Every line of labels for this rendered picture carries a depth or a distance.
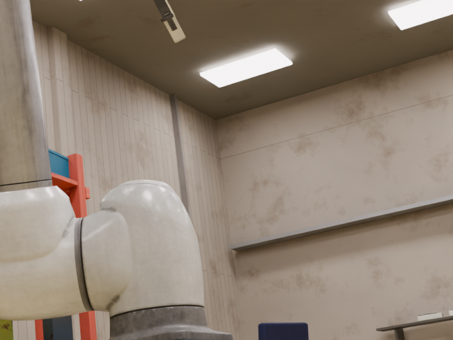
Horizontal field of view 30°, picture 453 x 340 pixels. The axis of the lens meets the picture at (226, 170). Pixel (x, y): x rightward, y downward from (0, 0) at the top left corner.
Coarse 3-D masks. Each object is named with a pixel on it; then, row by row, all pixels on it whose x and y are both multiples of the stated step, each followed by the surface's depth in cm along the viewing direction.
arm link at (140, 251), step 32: (128, 192) 136; (160, 192) 136; (96, 224) 134; (128, 224) 133; (160, 224) 133; (96, 256) 131; (128, 256) 131; (160, 256) 131; (192, 256) 135; (96, 288) 131; (128, 288) 130; (160, 288) 130; (192, 288) 133
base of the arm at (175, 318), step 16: (112, 320) 133; (128, 320) 129; (144, 320) 128; (160, 320) 128; (176, 320) 129; (192, 320) 131; (112, 336) 132; (128, 336) 128; (144, 336) 127; (160, 336) 125; (176, 336) 124; (192, 336) 127; (208, 336) 132; (224, 336) 136
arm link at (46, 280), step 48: (0, 0) 134; (0, 48) 133; (0, 96) 133; (0, 144) 134; (0, 192) 134; (48, 192) 135; (0, 240) 131; (48, 240) 131; (0, 288) 131; (48, 288) 131
